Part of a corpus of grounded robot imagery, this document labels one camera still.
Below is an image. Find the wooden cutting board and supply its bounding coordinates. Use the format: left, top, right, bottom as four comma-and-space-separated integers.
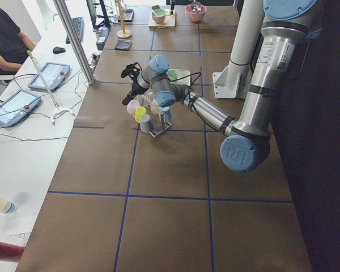
148, 10, 177, 29

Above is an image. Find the green cup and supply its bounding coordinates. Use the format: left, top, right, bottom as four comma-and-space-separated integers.
167, 69, 178, 81

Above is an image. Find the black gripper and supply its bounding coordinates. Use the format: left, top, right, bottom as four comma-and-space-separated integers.
121, 63, 142, 104

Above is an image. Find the black keyboard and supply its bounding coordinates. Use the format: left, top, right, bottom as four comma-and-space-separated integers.
71, 17, 84, 42

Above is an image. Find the paper cup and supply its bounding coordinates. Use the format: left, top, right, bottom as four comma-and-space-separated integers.
0, 197, 16, 214

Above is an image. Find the blue teach pendant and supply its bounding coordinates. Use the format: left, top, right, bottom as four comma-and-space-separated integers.
0, 89, 41, 127
28, 62, 71, 91

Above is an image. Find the green bowl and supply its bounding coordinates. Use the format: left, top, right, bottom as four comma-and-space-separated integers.
151, 8, 166, 24

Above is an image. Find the aluminium profile post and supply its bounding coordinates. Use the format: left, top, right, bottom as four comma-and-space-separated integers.
53, 0, 95, 86

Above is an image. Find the blue teach pendant near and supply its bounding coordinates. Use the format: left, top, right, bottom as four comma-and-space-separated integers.
0, 89, 41, 127

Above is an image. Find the red bottle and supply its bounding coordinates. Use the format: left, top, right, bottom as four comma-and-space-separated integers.
0, 242, 25, 263

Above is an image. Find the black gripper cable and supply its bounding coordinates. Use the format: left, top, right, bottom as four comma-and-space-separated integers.
169, 72, 202, 113

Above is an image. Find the pink cup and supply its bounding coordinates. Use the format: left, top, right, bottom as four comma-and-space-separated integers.
126, 99, 140, 116

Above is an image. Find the white wire cup rack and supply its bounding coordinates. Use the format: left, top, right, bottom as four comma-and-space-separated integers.
140, 92, 172, 138

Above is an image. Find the beige rabbit tray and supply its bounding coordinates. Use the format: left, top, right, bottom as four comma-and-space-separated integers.
170, 69, 191, 86

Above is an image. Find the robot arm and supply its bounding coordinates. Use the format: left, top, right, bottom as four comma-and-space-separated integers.
121, 1, 323, 172
121, 56, 271, 172

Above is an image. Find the light blue cup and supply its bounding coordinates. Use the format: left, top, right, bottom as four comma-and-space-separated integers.
160, 107, 172, 121

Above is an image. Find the grey folded cloth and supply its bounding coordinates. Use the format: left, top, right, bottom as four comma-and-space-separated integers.
114, 39, 132, 51

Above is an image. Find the white stick with green tip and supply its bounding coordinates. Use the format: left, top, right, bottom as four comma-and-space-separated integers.
27, 50, 73, 125

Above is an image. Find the yellow cup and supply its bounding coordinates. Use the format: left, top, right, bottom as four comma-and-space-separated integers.
134, 106, 147, 123

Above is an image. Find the pink bowl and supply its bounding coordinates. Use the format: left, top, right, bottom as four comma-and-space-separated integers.
185, 5, 207, 23

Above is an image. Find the blue teach pendant far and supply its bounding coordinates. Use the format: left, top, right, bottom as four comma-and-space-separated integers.
28, 62, 71, 91

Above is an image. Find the black computer mouse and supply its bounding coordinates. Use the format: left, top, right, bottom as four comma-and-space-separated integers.
52, 46, 66, 54

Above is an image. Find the wooden stand with round base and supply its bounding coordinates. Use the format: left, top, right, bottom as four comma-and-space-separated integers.
116, 0, 132, 39

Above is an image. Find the person in black shirt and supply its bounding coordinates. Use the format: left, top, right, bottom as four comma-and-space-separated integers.
0, 8, 35, 75

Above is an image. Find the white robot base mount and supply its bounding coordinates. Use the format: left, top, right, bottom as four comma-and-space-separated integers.
212, 66, 249, 99

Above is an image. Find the grey cup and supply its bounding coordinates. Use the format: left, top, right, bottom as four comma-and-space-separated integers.
140, 114, 154, 133

